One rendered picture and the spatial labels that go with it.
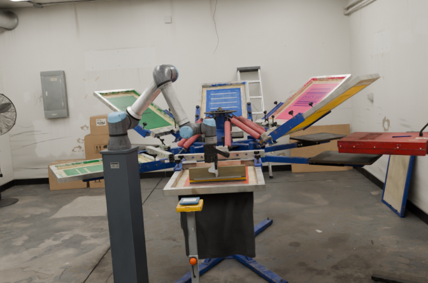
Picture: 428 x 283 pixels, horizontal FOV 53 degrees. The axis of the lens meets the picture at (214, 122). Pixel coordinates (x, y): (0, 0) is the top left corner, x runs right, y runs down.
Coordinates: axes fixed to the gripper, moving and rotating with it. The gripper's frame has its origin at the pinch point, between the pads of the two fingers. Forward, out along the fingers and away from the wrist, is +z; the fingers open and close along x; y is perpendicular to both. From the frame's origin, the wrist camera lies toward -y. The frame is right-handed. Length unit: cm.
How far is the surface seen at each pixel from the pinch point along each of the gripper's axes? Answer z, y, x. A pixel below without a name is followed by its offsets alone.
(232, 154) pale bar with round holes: -3, -9, -55
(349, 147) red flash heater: -4, -92, -38
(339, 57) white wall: -86, -184, -445
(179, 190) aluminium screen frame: 1.9, 20.9, 26.8
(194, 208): 6, 10, 50
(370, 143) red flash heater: -7, -104, -31
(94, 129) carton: -8, 216, -400
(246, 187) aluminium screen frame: 3.1, -17.2, 26.7
